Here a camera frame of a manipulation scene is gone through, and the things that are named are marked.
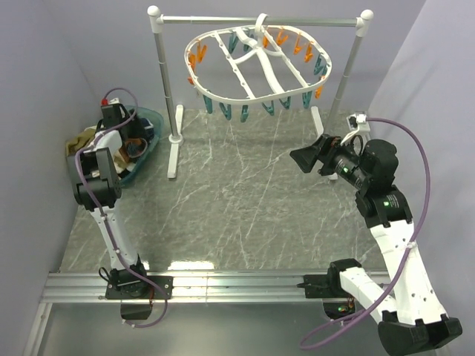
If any white round clip hanger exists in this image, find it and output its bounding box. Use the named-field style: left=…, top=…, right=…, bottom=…
left=183, top=13, right=333, bottom=122

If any navy striped underwear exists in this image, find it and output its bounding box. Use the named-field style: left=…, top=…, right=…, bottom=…
left=125, top=138, right=148, bottom=159

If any purple cable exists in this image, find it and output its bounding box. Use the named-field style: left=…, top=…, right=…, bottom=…
left=298, top=117, right=431, bottom=352
left=73, top=87, right=170, bottom=329

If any teal plastic laundry basket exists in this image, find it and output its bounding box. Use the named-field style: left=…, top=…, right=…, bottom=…
left=119, top=107, right=164, bottom=187

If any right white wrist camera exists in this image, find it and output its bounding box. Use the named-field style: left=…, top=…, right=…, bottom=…
left=341, top=113, right=370, bottom=145

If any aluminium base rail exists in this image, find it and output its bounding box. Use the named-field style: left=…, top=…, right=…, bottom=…
left=22, top=269, right=446, bottom=356

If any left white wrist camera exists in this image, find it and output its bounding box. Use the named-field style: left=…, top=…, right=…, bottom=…
left=101, top=97, right=120, bottom=106

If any white silver clothes rack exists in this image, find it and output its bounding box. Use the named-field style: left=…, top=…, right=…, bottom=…
left=147, top=5, right=374, bottom=179

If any khaki tan underwear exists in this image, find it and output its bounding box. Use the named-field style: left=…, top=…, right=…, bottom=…
left=65, top=132, right=94, bottom=156

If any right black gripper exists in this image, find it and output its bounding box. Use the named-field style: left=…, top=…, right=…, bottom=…
left=289, top=133, right=371, bottom=190

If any navy blue bear underwear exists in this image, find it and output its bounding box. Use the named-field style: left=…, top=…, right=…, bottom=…
left=140, top=117, right=155, bottom=142

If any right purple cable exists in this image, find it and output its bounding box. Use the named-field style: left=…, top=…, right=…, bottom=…
left=298, top=117, right=431, bottom=352

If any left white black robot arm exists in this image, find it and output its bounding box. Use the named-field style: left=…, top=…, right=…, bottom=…
left=65, top=99, right=171, bottom=300

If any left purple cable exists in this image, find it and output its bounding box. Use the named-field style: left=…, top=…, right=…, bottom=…
left=73, top=87, right=170, bottom=329

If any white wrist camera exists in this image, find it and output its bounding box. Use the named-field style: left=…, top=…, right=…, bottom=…
left=341, top=113, right=370, bottom=145
left=101, top=97, right=120, bottom=106

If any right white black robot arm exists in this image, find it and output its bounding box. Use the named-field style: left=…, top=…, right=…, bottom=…
left=290, top=134, right=462, bottom=355

